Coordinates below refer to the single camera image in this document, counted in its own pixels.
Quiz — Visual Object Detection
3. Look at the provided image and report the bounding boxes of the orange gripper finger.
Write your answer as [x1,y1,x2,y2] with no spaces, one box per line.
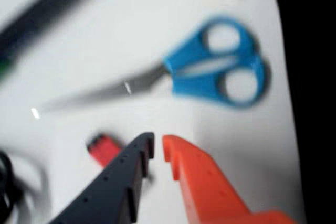
[162,134,298,224]

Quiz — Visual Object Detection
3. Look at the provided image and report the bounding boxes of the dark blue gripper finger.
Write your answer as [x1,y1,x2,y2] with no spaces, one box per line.
[48,132,155,224]

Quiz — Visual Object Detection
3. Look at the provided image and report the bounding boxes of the black fabric bag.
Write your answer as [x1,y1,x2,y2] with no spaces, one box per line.
[270,0,336,224]

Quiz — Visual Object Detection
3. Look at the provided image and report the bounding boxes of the red USB stick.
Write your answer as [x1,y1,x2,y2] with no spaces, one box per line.
[86,132,124,168]

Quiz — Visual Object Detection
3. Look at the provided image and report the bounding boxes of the black green marker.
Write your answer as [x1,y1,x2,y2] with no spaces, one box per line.
[0,0,112,82]

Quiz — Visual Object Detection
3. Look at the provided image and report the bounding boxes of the coiled black cord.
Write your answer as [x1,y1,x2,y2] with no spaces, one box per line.
[0,150,26,224]

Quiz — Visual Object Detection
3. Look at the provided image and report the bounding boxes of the blue handled scissors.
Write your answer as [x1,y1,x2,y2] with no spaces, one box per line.
[39,15,271,110]

